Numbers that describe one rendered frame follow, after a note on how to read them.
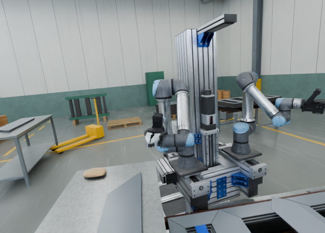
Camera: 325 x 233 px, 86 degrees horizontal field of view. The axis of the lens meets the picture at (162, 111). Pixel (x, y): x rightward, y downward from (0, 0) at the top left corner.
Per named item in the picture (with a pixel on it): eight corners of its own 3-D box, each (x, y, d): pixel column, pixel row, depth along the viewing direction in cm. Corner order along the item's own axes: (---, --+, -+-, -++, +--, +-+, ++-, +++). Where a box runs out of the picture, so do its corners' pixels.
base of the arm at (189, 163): (174, 162, 136) (173, 150, 134) (191, 157, 141) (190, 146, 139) (182, 171, 122) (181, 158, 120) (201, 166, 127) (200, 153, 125)
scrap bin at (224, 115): (233, 118, 625) (233, 102, 613) (225, 120, 601) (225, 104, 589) (218, 115, 675) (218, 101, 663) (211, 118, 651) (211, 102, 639)
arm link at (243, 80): (239, 69, 129) (290, 122, 112) (244, 68, 136) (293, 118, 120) (228, 80, 136) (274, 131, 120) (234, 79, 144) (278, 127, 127)
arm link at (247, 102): (236, 135, 152) (236, 72, 141) (243, 131, 162) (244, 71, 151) (251, 138, 143) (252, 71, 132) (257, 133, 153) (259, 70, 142)
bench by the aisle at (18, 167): (30, 187, 302) (15, 133, 283) (-20, 197, 285) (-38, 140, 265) (59, 148, 473) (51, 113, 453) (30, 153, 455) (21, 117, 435)
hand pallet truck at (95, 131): (96, 134, 572) (90, 97, 548) (106, 136, 540) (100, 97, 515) (48, 151, 460) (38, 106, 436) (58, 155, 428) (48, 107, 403)
